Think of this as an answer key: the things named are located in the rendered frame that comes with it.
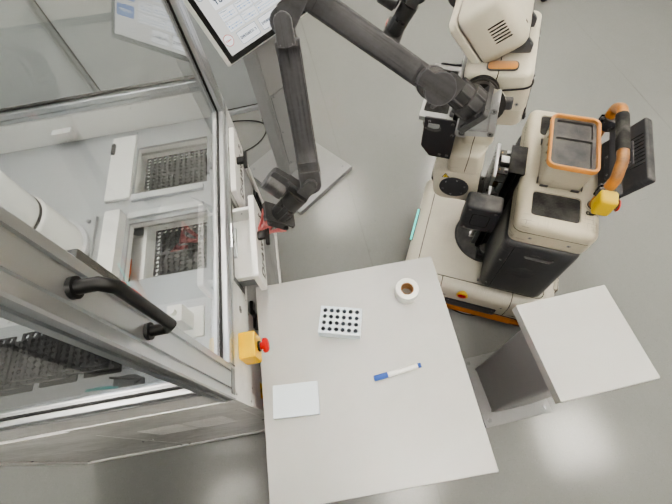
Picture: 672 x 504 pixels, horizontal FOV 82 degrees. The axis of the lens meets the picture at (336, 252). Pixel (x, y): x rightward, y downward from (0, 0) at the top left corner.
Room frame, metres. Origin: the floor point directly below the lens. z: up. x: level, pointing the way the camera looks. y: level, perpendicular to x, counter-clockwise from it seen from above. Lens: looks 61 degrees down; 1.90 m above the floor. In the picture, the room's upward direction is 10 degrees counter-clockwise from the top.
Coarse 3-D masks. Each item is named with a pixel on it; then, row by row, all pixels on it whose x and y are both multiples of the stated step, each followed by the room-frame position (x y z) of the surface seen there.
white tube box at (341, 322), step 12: (324, 312) 0.41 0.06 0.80; (336, 312) 0.41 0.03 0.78; (348, 312) 0.39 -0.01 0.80; (360, 312) 0.39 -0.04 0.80; (324, 324) 0.37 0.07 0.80; (336, 324) 0.37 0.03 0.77; (348, 324) 0.36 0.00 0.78; (360, 324) 0.35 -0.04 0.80; (324, 336) 0.34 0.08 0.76; (336, 336) 0.33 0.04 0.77; (348, 336) 0.33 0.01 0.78; (360, 336) 0.32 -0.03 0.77
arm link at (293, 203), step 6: (288, 192) 0.68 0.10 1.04; (294, 192) 0.67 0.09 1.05; (282, 198) 0.68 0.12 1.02; (288, 198) 0.67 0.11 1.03; (294, 198) 0.66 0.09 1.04; (300, 198) 0.66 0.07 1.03; (288, 204) 0.66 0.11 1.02; (294, 204) 0.65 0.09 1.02; (300, 204) 0.65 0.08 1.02; (294, 210) 0.65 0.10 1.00
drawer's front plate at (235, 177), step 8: (232, 128) 1.09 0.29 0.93; (232, 136) 1.05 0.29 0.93; (232, 144) 1.01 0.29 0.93; (240, 144) 1.10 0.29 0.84; (232, 152) 0.98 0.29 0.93; (240, 152) 1.05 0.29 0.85; (232, 160) 0.94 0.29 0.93; (232, 168) 0.91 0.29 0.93; (240, 168) 0.96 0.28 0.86; (232, 176) 0.87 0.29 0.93; (240, 176) 0.92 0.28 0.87; (232, 184) 0.84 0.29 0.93; (240, 184) 0.88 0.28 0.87; (232, 192) 0.81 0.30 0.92; (240, 192) 0.84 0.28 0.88; (240, 200) 0.81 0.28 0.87
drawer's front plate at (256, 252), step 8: (248, 200) 0.76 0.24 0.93; (248, 208) 0.73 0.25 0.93; (256, 208) 0.76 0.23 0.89; (256, 216) 0.72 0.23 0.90; (256, 224) 0.68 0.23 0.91; (256, 232) 0.65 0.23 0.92; (256, 240) 0.62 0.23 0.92; (256, 248) 0.59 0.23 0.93; (256, 256) 0.56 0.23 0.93; (264, 256) 0.61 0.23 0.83; (256, 264) 0.53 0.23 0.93; (264, 264) 0.58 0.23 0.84; (256, 272) 0.51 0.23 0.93; (264, 272) 0.55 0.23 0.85; (256, 280) 0.50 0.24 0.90; (264, 280) 0.52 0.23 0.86; (264, 288) 0.50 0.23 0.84
